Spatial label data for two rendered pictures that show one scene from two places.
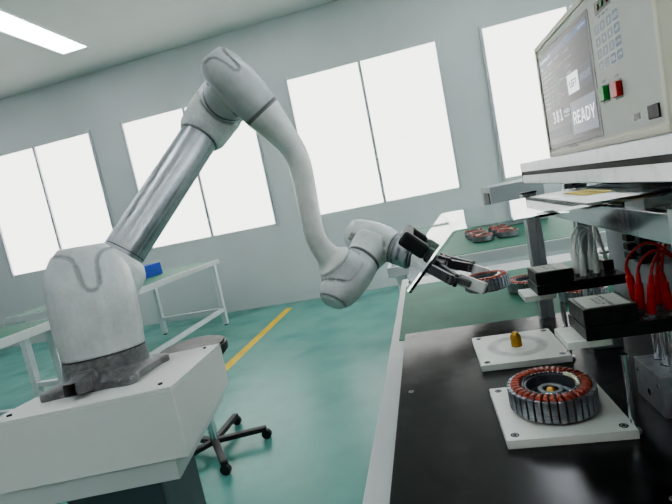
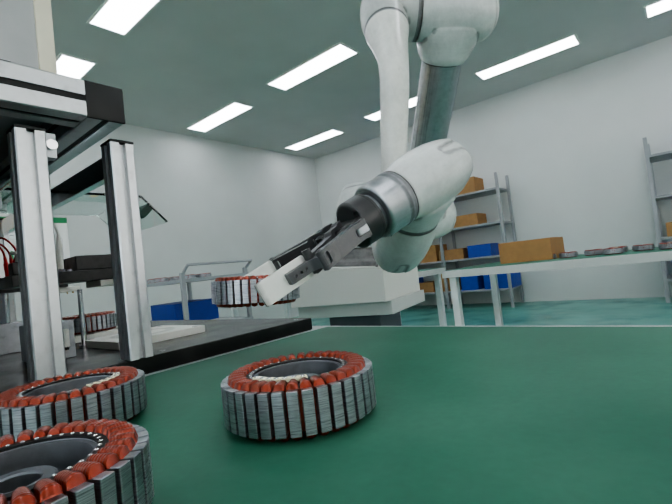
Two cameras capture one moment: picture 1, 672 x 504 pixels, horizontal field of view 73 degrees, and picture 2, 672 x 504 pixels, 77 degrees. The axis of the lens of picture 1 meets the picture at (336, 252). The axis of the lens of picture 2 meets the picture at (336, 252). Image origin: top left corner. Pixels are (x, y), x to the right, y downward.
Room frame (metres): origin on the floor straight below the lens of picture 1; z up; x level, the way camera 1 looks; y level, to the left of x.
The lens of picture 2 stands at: (1.49, -0.80, 0.86)
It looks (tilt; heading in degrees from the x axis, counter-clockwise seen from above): 2 degrees up; 118
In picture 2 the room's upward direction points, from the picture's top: 7 degrees counter-clockwise
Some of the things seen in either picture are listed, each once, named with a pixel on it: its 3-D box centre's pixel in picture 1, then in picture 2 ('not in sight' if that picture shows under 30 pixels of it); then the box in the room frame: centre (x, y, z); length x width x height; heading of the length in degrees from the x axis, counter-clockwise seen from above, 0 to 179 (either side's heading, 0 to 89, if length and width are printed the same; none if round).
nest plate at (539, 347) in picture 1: (517, 348); (144, 335); (0.83, -0.30, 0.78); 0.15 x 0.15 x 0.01; 78
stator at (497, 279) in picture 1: (486, 281); (256, 289); (1.14, -0.36, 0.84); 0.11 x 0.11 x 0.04
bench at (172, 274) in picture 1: (141, 320); not in sight; (4.29, 1.94, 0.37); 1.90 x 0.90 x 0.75; 168
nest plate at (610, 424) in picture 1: (554, 410); (90, 334); (0.59, -0.25, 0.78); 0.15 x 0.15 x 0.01; 78
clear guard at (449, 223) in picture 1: (538, 226); (68, 216); (0.55, -0.25, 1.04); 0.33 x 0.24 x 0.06; 78
